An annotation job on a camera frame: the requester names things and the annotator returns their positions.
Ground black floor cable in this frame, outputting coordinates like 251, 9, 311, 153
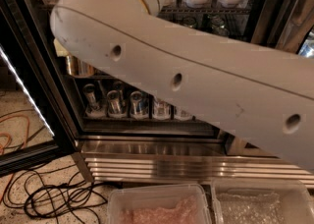
3, 158, 119, 224

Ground clear bin bubble wrap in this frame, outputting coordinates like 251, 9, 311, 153
211, 179, 314, 224

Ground silver can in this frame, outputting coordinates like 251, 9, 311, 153
82, 84, 105, 118
107, 90, 127, 118

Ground left water bottle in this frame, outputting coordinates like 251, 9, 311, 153
152, 97, 171, 120

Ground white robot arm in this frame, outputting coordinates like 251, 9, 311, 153
50, 0, 314, 171

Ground stainless steel fridge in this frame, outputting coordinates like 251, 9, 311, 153
13, 0, 314, 190

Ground orange floor cable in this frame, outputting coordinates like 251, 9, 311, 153
0, 113, 31, 202

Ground bottom middle silver can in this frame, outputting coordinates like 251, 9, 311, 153
107, 90, 127, 118

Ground clear bin pink wrap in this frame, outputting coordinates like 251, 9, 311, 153
107, 184, 212, 224

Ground bottom left silver can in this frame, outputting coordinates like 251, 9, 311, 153
82, 84, 105, 118

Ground middle water bottle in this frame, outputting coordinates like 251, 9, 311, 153
174, 107, 192, 121

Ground water bottle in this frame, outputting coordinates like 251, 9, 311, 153
152, 97, 171, 120
174, 107, 192, 121

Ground open glass fridge door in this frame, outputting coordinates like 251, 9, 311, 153
0, 0, 75, 176

